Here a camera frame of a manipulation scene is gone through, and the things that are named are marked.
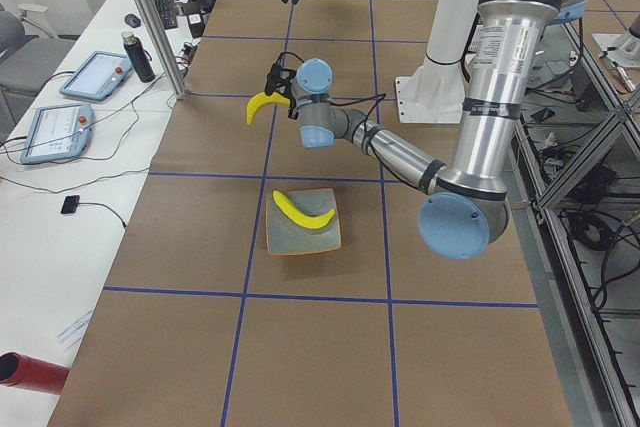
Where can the yellow banana top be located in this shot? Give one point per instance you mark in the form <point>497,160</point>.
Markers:
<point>260,100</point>

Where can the yellow banana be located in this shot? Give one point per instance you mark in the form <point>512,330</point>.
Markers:
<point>300,218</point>
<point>260,100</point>

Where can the grey square plate orange rim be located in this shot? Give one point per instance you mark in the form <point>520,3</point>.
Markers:
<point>285,238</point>

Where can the black keyboard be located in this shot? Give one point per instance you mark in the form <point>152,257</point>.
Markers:
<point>167,11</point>

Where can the computer mouse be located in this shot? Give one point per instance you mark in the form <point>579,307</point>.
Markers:
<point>132,20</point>

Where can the black water bottle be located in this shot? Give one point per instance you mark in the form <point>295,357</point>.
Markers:
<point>137,57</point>

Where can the teach pendant far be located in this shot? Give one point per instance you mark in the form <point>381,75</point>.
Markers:
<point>98,76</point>

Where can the teach pendant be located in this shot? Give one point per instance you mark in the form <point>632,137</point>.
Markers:
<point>98,76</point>
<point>58,133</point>

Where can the teach pendant near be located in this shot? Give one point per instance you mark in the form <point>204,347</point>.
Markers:
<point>58,133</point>

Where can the black small box device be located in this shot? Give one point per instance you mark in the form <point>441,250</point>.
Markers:
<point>70,204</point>

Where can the red fire extinguisher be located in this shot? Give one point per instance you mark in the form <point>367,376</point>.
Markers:
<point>33,374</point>

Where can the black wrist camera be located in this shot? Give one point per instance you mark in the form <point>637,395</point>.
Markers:
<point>279,80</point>

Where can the aluminium frame post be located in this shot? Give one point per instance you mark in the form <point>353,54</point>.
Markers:
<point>162,46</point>

